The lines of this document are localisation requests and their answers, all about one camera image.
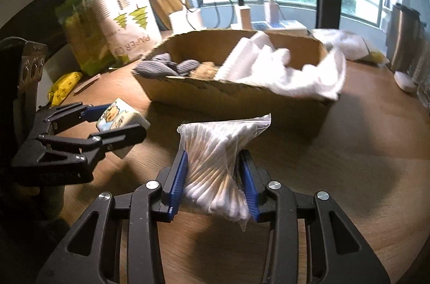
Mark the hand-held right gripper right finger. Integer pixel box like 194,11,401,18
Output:
238,150,392,284

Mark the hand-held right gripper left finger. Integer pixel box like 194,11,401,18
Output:
35,150,189,284

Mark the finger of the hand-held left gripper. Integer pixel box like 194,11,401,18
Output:
38,123,147,168
35,102,112,134

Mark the yellow tissue pack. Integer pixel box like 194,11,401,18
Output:
96,98,151,159

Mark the clear bag of cotton swabs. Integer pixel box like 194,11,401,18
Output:
177,113,271,232

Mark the grey sock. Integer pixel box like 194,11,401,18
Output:
134,54,200,79

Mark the cardboard box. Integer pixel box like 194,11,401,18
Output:
132,30,340,137

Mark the brown scrubber pad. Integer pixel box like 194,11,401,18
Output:
191,62,222,80

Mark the white paper towel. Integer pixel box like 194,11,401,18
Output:
215,31,346,100

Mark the wooden stick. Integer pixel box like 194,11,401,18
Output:
73,74,101,93

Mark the small yellow packet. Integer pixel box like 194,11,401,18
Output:
47,72,83,103

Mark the green plastic package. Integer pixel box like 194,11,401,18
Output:
55,0,116,76

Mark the paper cup package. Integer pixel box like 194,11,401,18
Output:
91,0,162,68

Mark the white paper cup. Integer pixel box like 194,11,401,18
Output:
169,9,204,31

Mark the white power strip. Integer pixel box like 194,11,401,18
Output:
231,20,308,36

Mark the white textured cloth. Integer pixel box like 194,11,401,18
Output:
312,29,373,61

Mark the yellow cloth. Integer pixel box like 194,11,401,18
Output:
368,49,388,64

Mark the white earbud case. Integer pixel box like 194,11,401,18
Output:
394,71,417,92

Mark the clear water bottle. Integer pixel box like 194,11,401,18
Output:
416,69,430,108

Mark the steel tumbler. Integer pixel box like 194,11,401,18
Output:
385,3,422,73

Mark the white charger with black cable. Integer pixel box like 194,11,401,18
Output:
235,0,252,29

